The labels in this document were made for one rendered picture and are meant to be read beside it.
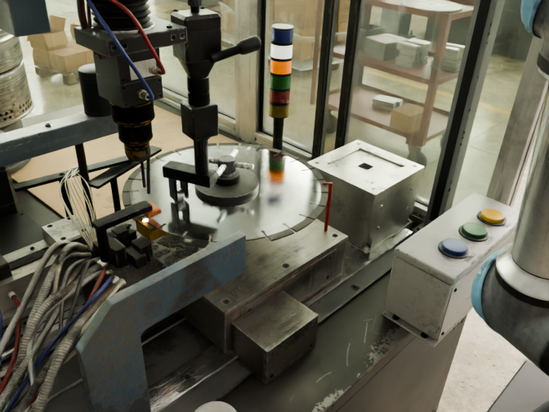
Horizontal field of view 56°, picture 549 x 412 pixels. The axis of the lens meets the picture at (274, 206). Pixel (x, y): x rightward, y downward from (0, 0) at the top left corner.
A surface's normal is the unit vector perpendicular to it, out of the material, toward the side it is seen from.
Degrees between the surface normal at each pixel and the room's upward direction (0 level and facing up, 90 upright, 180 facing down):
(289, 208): 0
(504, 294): 98
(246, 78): 90
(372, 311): 0
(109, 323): 90
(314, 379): 0
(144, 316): 90
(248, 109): 90
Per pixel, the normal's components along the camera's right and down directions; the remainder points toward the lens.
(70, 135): 0.71, 0.40
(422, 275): -0.71, 0.35
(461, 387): 0.04, -0.85
